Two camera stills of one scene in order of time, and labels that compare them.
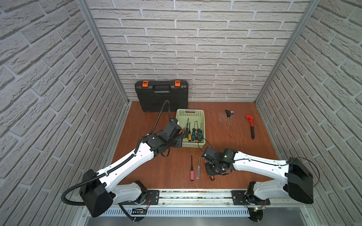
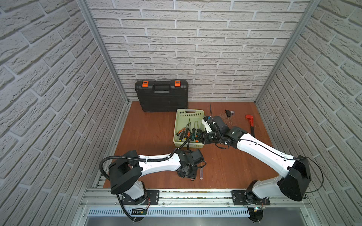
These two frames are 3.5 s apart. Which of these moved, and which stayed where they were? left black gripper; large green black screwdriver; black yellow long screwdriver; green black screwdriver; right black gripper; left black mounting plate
Moved: left black gripper; right black gripper
Stayed: left black mounting plate; large green black screwdriver; green black screwdriver; black yellow long screwdriver
